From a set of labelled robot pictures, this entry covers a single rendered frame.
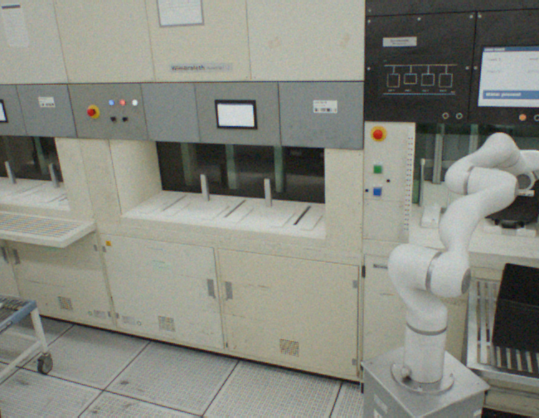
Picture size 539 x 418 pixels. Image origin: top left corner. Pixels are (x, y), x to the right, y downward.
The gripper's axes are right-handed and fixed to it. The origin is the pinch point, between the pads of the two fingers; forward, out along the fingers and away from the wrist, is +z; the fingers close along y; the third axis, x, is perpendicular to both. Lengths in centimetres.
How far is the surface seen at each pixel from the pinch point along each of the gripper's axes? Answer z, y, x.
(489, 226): -9.7, -8.0, -28.9
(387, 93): -30, -52, 33
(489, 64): -30, -16, 43
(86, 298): -28, -229, -91
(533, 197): -10.3, 7.7, -13.6
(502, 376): -92, -5, -44
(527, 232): -10.4, 7.5, -29.8
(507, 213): -10.2, -1.7, -21.7
